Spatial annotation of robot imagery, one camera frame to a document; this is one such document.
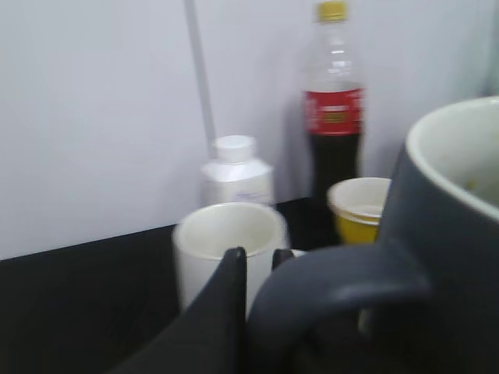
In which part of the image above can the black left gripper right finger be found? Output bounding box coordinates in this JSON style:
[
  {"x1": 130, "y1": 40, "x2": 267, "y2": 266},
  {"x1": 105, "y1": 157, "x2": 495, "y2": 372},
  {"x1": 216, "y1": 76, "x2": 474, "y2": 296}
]
[{"x1": 271, "y1": 249, "x2": 295, "y2": 271}]

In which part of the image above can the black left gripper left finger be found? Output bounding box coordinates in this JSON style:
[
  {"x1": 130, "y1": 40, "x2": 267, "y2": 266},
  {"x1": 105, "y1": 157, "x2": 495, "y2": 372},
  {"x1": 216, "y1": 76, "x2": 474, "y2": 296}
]
[{"x1": 112, "y1": 247, "x2": 247, "y2": 374}]

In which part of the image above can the grey ceramic mug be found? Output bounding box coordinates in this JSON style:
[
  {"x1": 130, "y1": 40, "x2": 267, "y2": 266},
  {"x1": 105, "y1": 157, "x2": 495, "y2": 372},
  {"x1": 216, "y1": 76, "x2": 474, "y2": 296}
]
[{"x1": 246, "y1": 97, "x2": 498, "y2": 373}]

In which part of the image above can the white ceramic mug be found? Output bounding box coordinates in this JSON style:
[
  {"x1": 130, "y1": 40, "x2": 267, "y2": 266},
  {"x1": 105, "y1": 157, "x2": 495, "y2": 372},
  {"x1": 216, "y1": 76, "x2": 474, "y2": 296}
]
[{"x1": 172, "y1": 202, "x2": 292, "y2": 310}]

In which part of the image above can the white plastic bottle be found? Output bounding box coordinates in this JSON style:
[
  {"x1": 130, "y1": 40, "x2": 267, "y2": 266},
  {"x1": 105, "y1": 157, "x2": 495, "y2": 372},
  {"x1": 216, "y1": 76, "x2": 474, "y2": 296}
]
[{"x1": 201, "y1": 135, "x2": 275, "y2": 206}]

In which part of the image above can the yellow paper cup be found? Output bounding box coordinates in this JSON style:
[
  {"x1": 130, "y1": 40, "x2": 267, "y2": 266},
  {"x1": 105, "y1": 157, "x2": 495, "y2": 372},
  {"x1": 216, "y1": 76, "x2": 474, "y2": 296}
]
[{"x1": 327, "y1": 177, "x2": 391, "y2": 245}]

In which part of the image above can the cola bottle red label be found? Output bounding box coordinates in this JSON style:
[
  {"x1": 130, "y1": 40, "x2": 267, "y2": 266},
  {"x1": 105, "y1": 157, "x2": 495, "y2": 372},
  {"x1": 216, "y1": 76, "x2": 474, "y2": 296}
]
[{"x1": 303, "y1": 1, "x2": 364, "y2": 210}]

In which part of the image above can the white wall conduit strip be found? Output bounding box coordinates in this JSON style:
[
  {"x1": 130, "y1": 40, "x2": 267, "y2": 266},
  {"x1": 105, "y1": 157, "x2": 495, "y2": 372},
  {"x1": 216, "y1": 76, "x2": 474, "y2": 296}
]
[{"x1": 183, "y1": 0, "x2": 217, "y2": 156}]

